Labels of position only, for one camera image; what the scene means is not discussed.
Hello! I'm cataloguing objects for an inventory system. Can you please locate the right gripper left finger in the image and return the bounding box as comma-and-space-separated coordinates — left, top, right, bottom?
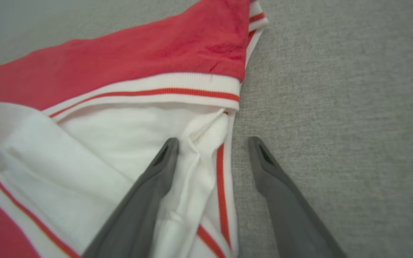
81, 138, 180, 258

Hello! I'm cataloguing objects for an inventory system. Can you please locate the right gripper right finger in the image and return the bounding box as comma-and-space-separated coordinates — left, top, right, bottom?
248, 136, 347, 258

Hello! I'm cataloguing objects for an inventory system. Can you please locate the red and white garment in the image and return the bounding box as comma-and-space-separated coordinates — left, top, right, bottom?
0, 0, 269, 258

